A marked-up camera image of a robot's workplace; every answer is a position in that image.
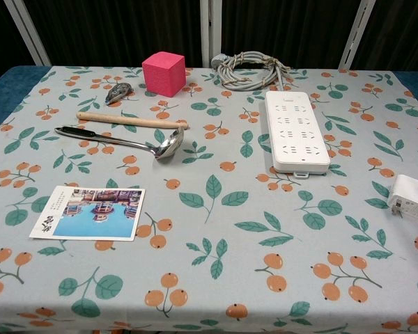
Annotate white AC adapter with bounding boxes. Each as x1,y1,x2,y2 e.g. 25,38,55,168
387,174,418,221

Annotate floral fruit print tablecloth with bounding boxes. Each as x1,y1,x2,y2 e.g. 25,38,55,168
0,65,418,334

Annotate white power strip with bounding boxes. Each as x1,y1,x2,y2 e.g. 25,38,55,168
264,90,332,178

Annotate stainless steel ladle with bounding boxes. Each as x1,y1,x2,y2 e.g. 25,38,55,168
54,125,185,164

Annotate wooden stick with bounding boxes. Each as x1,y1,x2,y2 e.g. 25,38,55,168
75,111,189,130

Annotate pink foam cube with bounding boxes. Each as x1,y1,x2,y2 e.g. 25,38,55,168
141,51,187,98

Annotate picture postcard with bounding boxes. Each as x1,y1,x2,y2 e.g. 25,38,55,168
29,185,146,242

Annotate black pleated curtain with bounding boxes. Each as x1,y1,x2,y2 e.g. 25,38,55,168
219,0,365,69
22,0,203,67
348,0,418,74
0,0,34,88

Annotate white cable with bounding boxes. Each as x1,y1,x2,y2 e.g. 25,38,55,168
211,51,292,93

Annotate white metal frame post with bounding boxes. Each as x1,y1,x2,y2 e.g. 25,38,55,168
6,0,52,67
337,0,377,70
199,0,223,69

